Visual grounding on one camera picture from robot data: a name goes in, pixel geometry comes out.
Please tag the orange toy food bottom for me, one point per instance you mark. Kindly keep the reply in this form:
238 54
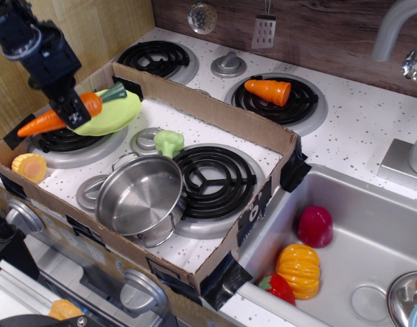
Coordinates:
64 309

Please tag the silver back stove knob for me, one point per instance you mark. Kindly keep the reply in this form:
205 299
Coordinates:
228 66

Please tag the light green plastic plate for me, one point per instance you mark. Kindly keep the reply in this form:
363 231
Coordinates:
115 115

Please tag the silver faucet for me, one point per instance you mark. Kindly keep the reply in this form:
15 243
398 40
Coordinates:
390 27

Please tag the silver stove knob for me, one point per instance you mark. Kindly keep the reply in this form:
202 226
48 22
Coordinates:
88 192
228 66
142 143

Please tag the back right black burner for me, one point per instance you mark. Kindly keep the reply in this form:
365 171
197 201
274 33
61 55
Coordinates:
304 112

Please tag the silver centre stove knob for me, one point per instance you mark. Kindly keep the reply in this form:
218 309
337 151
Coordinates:
142 143

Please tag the hanging shiny metal spoon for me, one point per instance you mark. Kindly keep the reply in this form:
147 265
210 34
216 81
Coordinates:
409 65

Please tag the front right black burner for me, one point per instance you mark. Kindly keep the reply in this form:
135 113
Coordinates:
220 181

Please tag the back left black burner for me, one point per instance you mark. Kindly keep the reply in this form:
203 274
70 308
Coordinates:
164 59

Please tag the orange toy carrot green top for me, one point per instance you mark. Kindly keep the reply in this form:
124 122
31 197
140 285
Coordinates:
50 121

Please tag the stainless steel sink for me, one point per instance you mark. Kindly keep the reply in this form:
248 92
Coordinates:
374 242

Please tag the silver oven knob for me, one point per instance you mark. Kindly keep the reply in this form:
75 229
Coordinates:
140 294
22 217

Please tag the green toy broccoli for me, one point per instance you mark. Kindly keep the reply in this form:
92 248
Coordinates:
168 142

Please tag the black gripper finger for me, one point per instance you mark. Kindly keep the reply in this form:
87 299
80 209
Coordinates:
71 110

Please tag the silver oven knob left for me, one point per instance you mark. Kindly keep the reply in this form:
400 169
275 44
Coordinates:
22 217

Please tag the yellow orange toy pumpkin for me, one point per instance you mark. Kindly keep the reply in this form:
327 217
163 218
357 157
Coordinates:
299 265

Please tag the hanging metal spatula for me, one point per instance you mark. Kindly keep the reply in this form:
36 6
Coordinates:
264 29

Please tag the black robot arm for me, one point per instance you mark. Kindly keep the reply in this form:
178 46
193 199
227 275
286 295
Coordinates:
18 36

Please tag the stainless steel pot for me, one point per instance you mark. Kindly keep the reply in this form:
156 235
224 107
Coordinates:
144 198

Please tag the hanging metal strainer spoon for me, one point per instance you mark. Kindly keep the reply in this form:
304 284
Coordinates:
202 17

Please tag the orange toy carrot half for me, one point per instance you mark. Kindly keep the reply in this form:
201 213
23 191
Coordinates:
271 91

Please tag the silver front stove knob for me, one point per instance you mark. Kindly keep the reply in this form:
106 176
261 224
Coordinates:
88 192

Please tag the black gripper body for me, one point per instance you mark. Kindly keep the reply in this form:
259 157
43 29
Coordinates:
52 66

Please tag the red toy strawberry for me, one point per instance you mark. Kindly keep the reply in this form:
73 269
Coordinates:
276 285

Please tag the dark red toy vegetable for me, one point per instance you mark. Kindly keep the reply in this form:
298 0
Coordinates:
315 227

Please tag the cardboard fence with black tape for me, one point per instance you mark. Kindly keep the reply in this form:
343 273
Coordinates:
219 268

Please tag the yellow toy corn piece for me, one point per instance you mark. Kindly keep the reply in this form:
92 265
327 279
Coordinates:
31 166

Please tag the silver bowl in sink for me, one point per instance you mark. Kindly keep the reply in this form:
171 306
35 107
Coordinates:
401 298

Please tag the silver oven knob right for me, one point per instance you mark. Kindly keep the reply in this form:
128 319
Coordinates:
140 294

